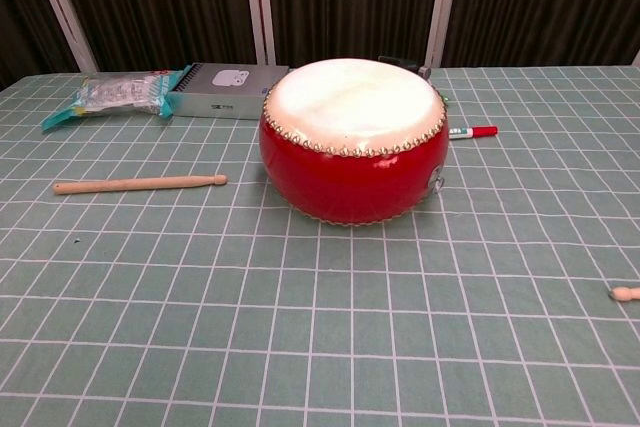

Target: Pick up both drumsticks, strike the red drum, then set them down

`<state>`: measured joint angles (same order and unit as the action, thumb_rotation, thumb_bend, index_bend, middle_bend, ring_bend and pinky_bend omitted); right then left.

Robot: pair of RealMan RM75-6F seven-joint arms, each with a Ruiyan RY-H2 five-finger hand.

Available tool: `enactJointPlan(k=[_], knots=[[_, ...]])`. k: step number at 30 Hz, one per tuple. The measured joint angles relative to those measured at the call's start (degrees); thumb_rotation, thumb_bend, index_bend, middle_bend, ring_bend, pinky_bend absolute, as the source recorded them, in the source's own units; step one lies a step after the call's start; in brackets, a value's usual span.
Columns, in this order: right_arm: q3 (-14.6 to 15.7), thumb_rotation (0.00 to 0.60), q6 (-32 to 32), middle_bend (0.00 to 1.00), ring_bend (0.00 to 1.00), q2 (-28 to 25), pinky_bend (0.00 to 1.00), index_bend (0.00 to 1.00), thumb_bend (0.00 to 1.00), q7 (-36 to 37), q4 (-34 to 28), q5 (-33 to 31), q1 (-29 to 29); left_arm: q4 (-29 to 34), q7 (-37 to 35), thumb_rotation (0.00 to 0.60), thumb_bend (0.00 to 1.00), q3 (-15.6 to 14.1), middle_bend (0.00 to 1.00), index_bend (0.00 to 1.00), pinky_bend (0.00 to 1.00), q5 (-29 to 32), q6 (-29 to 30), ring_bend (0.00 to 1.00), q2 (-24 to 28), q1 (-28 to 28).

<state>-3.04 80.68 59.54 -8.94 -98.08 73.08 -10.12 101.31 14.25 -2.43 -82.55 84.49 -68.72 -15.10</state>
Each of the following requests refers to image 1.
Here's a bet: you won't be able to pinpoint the red drum with white skin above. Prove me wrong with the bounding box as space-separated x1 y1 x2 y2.
257 57 448 226

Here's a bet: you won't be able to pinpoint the white partition post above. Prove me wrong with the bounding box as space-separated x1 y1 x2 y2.
426 0 464 69
27 0 99 74
241 0 277 68

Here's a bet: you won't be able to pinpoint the clear snack bag teal edges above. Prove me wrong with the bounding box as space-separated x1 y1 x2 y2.
39 69 194 133

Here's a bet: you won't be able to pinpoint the grey earbuds box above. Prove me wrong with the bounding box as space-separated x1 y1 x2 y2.
164 62 291 121

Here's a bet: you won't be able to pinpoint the red capped marker pen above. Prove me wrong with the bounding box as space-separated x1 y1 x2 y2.
447 125 500 141

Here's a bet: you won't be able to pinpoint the green gridded cutting mat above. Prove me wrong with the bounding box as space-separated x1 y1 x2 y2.
0 65 640 427

